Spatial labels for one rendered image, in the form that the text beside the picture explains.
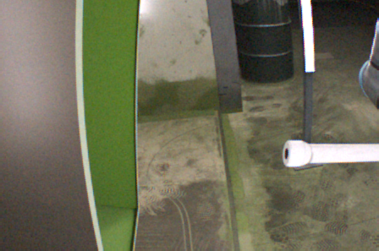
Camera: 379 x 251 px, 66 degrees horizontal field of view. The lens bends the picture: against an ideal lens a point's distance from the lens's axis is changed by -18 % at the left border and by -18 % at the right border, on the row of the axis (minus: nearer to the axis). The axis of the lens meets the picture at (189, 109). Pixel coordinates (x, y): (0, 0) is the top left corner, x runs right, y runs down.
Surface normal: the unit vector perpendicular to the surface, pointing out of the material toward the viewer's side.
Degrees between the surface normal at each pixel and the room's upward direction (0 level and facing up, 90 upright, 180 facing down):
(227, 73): 90
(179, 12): 90
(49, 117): 90
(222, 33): 90
